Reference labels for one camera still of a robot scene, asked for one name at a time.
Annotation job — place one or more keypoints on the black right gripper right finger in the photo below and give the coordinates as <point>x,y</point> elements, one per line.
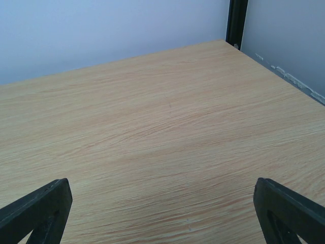
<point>286,216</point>

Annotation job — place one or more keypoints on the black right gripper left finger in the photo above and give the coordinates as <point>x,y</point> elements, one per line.
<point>42,214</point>

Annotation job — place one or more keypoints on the black frame corner post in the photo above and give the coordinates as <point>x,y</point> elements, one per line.
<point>235,22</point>

